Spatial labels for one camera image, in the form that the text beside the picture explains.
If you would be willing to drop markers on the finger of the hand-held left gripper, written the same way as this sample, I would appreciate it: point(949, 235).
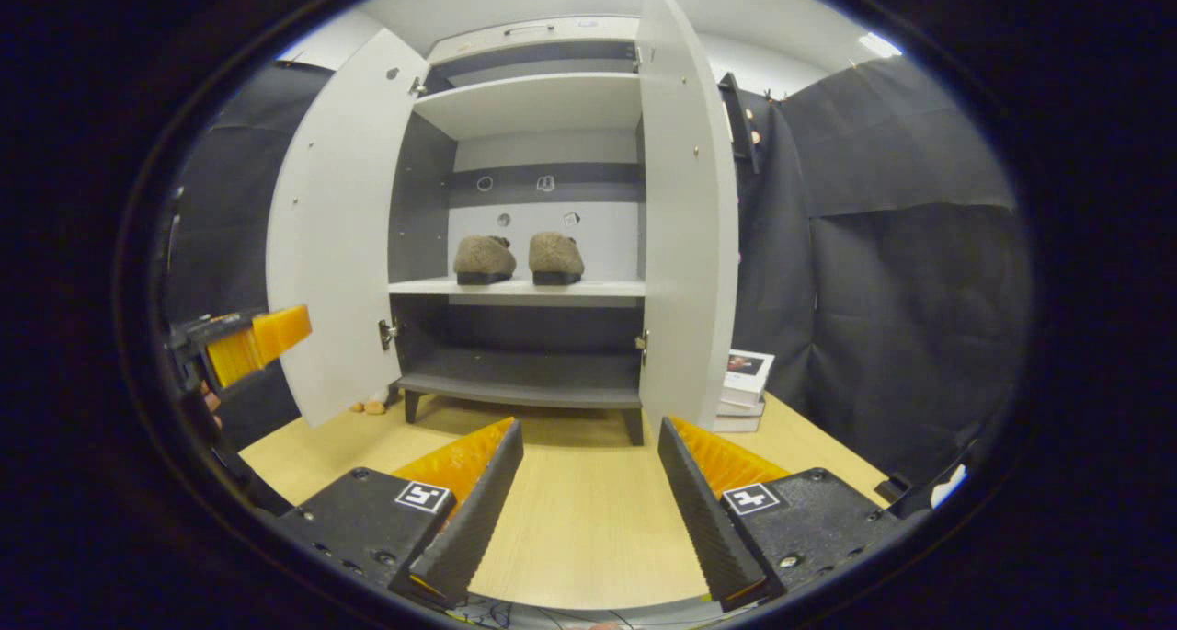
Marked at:
point(276, 331)

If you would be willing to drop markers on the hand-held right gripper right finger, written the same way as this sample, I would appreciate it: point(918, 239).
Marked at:
point(703, 520)

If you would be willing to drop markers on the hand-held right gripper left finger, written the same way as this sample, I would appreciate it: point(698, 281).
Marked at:
point(474, 520)

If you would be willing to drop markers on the white cabinet door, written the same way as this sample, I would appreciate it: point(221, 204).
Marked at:
point(331, 225)
point(685, 198)

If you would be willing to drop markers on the brown fuzzy shoe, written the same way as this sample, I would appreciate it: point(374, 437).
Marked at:
point(555, 257)
point(485, 260)

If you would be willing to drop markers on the white shoe cabinet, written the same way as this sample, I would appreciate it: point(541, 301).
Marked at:
point(524, 106)

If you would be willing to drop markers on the plain white box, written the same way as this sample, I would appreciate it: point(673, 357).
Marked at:
point(740, 409)
point(736, 424)

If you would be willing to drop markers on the black backdrop cloth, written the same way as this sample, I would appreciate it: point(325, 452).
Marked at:
point(777, 271)
point(919, 317)
point(230, 198)

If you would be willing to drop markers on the ceiling light panel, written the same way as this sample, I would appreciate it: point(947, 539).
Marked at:
point(880, 44)

